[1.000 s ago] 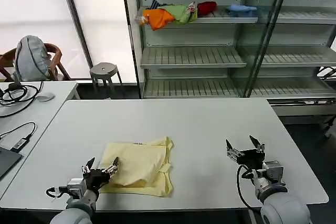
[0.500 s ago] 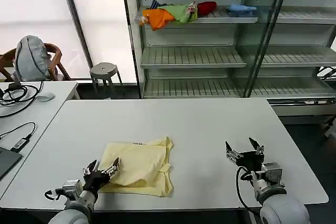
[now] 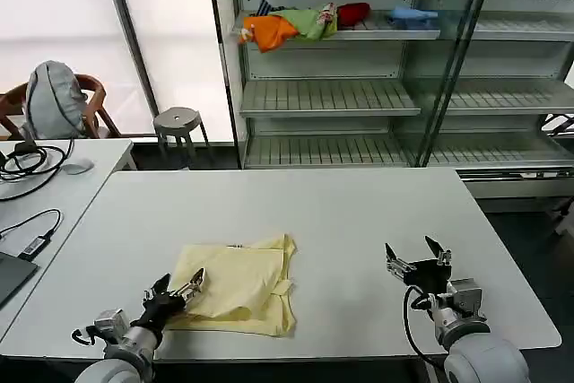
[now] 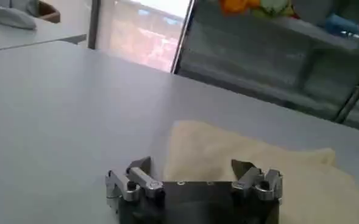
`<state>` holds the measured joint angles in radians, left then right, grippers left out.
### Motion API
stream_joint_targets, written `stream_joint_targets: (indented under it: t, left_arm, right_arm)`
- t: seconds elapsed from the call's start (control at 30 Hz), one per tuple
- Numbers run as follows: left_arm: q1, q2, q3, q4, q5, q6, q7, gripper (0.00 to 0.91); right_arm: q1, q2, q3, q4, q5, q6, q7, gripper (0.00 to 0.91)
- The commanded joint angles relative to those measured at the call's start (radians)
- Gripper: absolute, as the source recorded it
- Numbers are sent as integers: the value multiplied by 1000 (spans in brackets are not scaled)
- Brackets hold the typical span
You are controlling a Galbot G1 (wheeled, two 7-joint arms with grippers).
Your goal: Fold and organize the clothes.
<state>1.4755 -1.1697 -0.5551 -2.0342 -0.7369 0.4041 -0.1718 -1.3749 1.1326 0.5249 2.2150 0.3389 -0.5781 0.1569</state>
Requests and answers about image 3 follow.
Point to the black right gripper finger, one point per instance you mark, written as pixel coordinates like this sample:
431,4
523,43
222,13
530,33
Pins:
397,264
439,252

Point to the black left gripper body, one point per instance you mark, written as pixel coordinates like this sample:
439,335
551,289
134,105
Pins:
159,311

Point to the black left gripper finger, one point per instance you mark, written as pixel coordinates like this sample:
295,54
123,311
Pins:
158,288
192,283

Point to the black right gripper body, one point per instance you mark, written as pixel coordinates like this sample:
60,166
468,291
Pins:
430,275

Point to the pale yellow shirt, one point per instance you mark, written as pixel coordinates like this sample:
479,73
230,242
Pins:
242,280

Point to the white computer mouse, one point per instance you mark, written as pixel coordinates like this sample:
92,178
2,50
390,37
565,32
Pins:
77,166

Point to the dark grey laptop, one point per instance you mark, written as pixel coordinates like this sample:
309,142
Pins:
11,275

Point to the round grey metal stool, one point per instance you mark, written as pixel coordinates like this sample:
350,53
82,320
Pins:
177,119

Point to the empty grey metal shelf rack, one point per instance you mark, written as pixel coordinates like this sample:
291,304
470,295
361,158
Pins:
507,96

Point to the grey metal shelf rack with clothes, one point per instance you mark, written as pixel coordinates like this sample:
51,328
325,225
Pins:
323,87

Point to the brown wooden chair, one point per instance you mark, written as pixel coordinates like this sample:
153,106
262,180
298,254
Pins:
96,96

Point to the grey backpack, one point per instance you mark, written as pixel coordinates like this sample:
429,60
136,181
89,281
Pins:
54,100

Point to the dark window frame post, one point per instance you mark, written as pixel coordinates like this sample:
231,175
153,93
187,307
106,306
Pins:
130,37

